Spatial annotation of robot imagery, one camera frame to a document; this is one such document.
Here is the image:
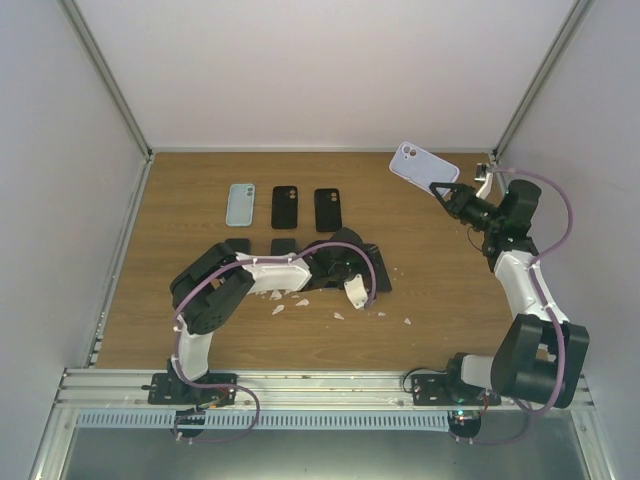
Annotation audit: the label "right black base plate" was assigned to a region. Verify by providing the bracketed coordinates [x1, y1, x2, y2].
[400, 370, 501, 407]

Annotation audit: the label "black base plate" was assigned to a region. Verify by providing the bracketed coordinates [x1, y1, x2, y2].
[141, 362, 238, 407]
[400, 370, 501, 407]

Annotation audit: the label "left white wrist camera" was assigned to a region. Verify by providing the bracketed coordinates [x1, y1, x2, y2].
[343, 274, 369, 310]

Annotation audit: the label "light blue phone case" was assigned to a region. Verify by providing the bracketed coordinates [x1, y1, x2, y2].
[225, 183, 256, 227]

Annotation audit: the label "black cased phone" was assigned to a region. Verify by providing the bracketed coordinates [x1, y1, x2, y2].
[271, 185, 298, 230]
[314, 188, 342, 233]

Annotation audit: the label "white debris pieces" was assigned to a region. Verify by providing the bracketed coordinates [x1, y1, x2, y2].
[236, 266, 418, 330]

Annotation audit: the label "black smartphone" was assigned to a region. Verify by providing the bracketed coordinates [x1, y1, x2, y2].
[364, 243, 393, 293]
[270, 238, 298, 256]
[225, 238, 251, 255]

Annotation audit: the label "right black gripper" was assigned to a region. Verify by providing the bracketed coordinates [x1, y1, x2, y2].
[430, 183, 503, 233]

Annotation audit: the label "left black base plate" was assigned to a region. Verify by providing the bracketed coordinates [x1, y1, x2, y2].
[141, 362, 238, 407]

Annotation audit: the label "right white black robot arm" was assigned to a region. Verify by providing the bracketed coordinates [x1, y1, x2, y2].
[430, 179, 590, 413]

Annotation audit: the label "grey slotted cable duct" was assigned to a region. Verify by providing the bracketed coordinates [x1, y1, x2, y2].
[76, 409, 449, 432]

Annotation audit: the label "lilac phone case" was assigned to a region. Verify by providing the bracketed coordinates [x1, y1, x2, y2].
[389, 142, 460, 195]

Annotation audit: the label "aluminium front rail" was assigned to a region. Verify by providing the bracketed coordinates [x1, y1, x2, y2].
[55, 367, 594, 408]

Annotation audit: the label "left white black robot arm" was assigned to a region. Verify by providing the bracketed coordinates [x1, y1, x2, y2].
[169, 228, 378, 404]

